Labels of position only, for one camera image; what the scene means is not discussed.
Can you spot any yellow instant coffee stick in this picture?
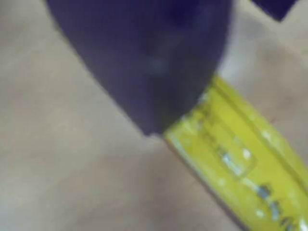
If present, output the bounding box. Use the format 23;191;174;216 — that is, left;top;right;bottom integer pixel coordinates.
164;75;308;231

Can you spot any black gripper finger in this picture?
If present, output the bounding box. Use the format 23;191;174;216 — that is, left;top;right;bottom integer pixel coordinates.
45;0;233;137
250;0;294;23

